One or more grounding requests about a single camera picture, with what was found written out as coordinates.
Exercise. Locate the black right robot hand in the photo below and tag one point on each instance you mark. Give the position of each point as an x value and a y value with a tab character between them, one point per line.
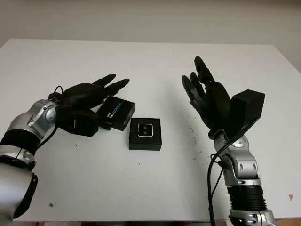
216	103

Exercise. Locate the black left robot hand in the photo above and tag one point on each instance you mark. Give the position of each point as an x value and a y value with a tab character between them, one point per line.
84	94

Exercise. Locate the black printed box lid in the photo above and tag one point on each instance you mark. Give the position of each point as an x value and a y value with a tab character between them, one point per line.
117	110

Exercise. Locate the small silver camera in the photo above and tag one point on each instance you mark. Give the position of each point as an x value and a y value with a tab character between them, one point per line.
145	129

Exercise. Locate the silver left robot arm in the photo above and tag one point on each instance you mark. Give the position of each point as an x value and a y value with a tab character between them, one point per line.
23	122

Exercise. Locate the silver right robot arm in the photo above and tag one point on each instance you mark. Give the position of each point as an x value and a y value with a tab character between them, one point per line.
244	164

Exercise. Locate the black box base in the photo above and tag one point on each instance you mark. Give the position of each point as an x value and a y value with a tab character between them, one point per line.
145	144

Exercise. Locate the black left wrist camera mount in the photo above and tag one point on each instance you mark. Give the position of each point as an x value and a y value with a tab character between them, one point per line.
80	122

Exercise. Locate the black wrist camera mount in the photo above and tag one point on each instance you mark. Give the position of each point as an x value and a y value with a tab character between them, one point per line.
249	108
80	122

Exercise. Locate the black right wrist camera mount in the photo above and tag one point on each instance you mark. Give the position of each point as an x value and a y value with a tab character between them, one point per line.
249	108

